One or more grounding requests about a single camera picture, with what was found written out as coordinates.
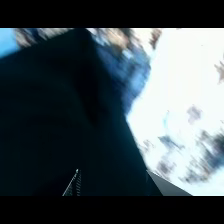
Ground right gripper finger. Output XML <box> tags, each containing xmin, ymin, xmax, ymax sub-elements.
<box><xmin>61</xmin><ymin>168</ymin><xmax>83</xmax><ymax>197</ymax></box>

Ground black garment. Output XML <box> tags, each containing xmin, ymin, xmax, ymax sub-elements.
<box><xmin>0</xmin><ymin>27</ymin><xmax>164</xmax><ymax>197</ymax></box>

